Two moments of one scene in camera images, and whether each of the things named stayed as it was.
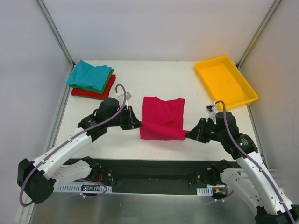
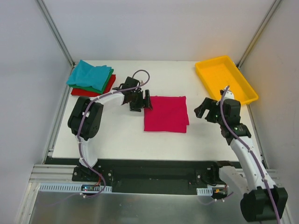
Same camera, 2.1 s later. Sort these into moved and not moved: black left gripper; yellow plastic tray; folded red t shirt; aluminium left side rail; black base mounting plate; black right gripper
Moved: black right gripper; black left gripper
Not moved: aluminium left side rail; yellow plastic tray; folded red t shirt; black base mounting plate
